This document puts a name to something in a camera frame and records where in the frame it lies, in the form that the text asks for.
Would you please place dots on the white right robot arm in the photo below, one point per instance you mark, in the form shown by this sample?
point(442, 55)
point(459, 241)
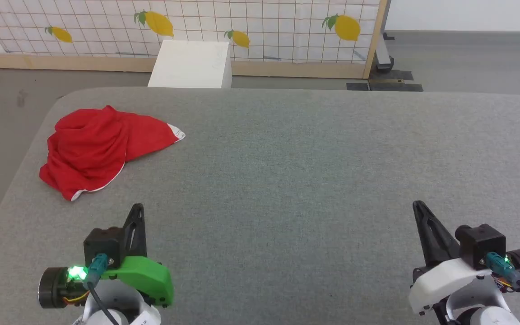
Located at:
point(490, 316)

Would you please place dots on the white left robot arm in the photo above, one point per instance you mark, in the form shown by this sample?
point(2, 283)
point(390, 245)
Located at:
point(129, 311)

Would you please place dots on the lemon print grid partition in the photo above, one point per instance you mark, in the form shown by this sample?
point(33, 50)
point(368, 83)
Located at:
point(287, 27)

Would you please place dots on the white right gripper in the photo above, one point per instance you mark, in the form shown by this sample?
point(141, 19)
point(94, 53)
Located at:
point(449, 280)

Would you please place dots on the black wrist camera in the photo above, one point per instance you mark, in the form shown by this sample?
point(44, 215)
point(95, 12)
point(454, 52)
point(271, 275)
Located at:
point(104, 246)
point(481, 246)

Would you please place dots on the black floor plates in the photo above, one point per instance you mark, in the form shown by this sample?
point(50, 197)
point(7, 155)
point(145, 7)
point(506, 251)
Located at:
point(386, 85)

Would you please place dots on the white box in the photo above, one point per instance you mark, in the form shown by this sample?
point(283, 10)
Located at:
point(192, 63)

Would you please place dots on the red garment with white trim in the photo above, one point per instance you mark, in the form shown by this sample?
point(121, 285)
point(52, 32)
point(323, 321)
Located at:
point(93, 144)

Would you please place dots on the grey metal post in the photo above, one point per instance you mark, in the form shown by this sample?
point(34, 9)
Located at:
point(383, 49)

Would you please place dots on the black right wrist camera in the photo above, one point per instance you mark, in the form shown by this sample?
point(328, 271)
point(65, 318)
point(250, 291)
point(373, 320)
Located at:
point(481, 246)

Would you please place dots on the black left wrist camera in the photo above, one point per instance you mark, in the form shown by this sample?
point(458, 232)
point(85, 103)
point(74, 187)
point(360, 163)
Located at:
point(104, 246)

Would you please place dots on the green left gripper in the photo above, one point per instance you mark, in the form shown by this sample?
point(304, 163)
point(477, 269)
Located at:
point(147, 277)

